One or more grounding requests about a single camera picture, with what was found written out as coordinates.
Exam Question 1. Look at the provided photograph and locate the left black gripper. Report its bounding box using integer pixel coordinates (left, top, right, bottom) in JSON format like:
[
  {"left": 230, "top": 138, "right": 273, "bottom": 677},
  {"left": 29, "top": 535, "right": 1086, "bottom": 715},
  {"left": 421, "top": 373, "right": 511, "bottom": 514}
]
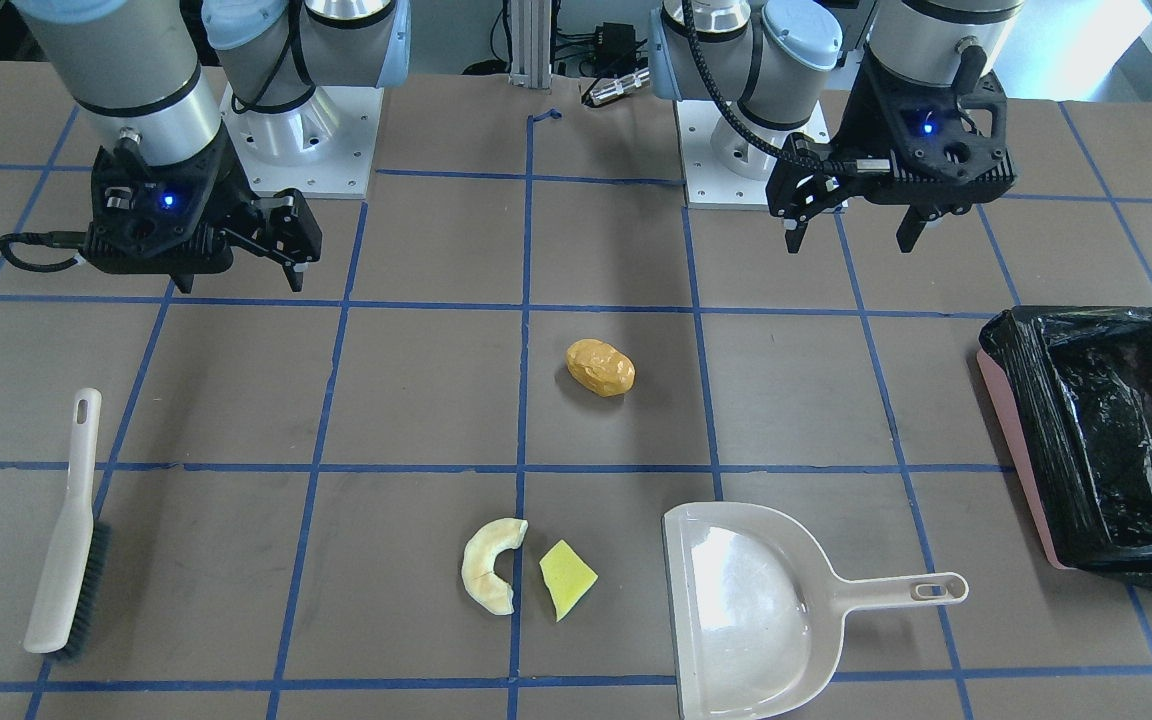
[{"left": 768, "top": 50, "right": 1018, "bottom": 253}]

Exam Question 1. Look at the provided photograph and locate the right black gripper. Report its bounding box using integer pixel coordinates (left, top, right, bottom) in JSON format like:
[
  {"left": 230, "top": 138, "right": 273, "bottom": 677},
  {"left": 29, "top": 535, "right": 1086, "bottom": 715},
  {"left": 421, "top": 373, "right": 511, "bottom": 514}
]
[{"left": 84, "top": 129, "right": 323, "bottom": 295}]

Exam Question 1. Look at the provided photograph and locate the pale crescent bread piece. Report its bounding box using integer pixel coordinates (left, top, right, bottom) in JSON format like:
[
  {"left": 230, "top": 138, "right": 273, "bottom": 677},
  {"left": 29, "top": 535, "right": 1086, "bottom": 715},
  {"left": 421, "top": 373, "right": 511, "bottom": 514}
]
[{"left": 460, "top": 518, "right": 529, "bottom": 616}]

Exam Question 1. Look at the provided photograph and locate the beige hand brush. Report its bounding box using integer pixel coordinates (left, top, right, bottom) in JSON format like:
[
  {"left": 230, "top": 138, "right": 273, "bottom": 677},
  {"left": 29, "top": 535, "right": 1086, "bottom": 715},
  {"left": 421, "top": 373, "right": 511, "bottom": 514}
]
[{"left": 22, "top": 387, "right": 109, "bottom": 662}]

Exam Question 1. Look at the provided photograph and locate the beige plastic dustpan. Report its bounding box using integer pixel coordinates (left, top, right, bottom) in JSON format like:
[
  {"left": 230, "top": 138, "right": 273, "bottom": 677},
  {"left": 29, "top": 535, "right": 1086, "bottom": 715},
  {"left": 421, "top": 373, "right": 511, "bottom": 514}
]
[{"left": 662, "top": 501, "right": 970, "bottom": 719}]

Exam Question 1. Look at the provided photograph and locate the yellow sponge piece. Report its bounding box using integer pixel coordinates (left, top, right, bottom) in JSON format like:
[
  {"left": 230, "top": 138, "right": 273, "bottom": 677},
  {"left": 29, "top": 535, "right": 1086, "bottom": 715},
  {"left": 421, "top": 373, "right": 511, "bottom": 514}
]
[{"left": 539, "top": 539, "right": 599, "bottom": 623}]

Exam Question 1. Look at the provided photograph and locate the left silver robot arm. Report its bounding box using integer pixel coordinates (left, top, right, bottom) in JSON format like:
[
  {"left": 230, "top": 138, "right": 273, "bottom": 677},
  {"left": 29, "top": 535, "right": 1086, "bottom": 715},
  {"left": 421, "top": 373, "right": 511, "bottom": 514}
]
[{"left": 647, "top": 1, "right": 1023, "bottom": 252}]

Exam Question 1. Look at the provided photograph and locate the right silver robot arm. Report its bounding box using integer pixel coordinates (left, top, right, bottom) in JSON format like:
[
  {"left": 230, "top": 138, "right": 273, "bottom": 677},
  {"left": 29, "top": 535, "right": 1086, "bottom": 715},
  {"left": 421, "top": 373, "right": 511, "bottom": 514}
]
[{"left": 0, "top": 1, "right": 411, "bottom": 293}]

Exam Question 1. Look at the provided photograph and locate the pink bin with black bag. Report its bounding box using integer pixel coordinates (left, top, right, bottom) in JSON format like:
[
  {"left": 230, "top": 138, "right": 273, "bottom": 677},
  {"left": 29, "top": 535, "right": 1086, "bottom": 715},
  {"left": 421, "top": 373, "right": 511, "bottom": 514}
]
[{"left": 975, "top": 305, "right": 1152, "bottom": 592}]

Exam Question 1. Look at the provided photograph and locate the orange potato toy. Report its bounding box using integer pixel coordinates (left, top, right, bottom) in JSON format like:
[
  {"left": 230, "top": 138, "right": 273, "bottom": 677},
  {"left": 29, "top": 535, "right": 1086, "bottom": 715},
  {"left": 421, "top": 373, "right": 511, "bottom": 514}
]
[{"left": 564, "top": 338, "right": 636, "bottom": 397}]

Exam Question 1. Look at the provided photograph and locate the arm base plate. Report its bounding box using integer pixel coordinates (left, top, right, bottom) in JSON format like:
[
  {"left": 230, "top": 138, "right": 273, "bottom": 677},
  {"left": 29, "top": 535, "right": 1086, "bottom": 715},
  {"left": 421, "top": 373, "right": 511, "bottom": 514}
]
[
  {"left": 220, "top": 86, "right": 385, "bottom": 200},
  {"left": 675, "top": 100, "right": 776, "bottom": 211}
]

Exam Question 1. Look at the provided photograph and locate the aluminium frame post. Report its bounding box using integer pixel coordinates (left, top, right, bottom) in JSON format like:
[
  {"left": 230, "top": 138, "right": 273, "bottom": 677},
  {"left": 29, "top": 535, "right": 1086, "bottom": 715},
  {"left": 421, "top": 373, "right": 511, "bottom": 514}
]
[{"left": 506, "top": 0, "right": 554, "bottom": 91}]

